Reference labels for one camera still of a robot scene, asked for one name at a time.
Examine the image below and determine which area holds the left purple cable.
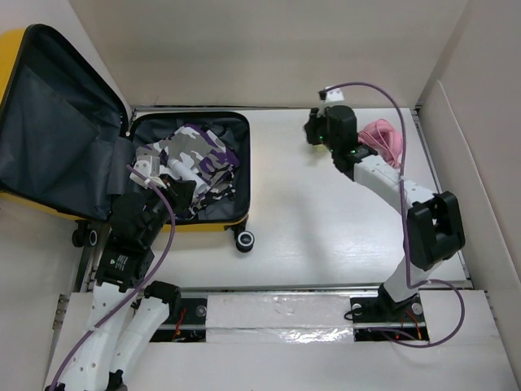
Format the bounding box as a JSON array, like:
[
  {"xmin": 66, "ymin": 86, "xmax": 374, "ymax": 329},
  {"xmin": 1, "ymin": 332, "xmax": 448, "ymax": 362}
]
[{"xmin": 48, "ymin": 165, "xmax": 177, "ymax": 390}]

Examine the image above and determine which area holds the yellow hard-shell suitcase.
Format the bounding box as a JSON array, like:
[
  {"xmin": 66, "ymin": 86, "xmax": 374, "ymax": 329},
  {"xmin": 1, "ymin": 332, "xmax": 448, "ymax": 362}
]
[{"xmin": 1, "ymin": 24, "xmax": 255, "ymax": 253}]

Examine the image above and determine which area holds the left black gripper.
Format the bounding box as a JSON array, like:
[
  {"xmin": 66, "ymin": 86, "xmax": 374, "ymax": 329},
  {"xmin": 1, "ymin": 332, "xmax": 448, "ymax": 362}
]
[{"xmin": 141, "ymin": 173, "xmax": 196, "ymax": 244}]

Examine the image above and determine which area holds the purple camouflage cloth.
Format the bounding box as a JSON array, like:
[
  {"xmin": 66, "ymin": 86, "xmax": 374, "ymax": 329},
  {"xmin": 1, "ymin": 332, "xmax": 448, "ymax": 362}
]
[{"xmin": 136, "ymin": 124, "xmax": 240, "ymax": 218}]

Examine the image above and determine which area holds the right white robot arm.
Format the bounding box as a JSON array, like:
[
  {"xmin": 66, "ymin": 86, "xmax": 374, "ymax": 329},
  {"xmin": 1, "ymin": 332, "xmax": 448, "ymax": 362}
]
[{"xmin": 304, "ymin": 105, "xmax": 466, "ymax": 320}]

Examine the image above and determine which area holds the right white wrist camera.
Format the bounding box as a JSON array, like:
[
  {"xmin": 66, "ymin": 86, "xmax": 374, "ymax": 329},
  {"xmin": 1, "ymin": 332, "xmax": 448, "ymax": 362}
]
[{"xmin": 318, "ymin": 88, "xmax": 344, "ymax": 108}]

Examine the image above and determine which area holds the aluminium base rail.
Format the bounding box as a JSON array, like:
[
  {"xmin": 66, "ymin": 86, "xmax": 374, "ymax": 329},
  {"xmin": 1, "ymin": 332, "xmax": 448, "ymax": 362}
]
[{"xmin": 77, "ymin": 280, "xmax": 473, "ymax": 339}]

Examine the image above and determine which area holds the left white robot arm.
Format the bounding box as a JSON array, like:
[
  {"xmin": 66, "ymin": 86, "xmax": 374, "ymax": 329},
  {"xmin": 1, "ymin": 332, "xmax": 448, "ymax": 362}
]
[{"xmin": 47, "ymin": 175, "xmax": 195, "ymax": 390}]

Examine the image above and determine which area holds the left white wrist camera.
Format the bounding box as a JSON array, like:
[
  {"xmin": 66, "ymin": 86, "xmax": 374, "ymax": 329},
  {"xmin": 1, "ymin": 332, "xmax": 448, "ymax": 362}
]
[{"xmin": 129, "ymin": 155, "xmax": 166, "ymax": 189}]

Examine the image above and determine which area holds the purple cable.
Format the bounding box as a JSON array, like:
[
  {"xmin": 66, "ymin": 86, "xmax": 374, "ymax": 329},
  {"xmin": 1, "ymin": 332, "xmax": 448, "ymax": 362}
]
[
  {"xmin": 329, "ymin": 82, "xmax": 467, "ymax": 347},
  {"xmin": 48, "ymin": 165, "xmax": 177, "ymax": 390}
]

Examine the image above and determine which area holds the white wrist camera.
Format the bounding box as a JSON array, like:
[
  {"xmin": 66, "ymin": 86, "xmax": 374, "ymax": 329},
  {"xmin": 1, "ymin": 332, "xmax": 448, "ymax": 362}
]
[
  {"xmin": 129, "ymin": 155, "xmax": 166, "ymax": 189},
  {"xmin": 318, "ymin": 88, "xmax": 344, "ymax": 108}
]

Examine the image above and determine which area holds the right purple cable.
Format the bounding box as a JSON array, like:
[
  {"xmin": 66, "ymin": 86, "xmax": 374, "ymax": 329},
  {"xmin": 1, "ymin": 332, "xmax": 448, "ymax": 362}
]
[{"xmin": 329, "ymin": 82, "xmax": 467, "ymax": 347}]

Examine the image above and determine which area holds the yellow-green mug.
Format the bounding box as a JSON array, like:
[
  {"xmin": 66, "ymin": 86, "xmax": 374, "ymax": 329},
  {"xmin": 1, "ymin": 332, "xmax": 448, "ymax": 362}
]
[{"xmin": 311, "ymin": 144, "xmax": 329, "ymax": 155}]

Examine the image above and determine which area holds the pink cable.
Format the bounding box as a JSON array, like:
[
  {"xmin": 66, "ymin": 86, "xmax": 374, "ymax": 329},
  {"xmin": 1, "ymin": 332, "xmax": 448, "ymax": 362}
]
[{"xmin": 357, "ymin": 118, "xmax": 404, "ymax": 169}]

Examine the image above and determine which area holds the white spray bottle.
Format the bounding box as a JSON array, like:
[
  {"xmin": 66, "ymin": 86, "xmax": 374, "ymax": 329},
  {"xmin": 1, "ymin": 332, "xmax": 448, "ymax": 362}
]
[{"xmin": 167, "ymin": 159, "xmax": 209, "ymax": 196}]

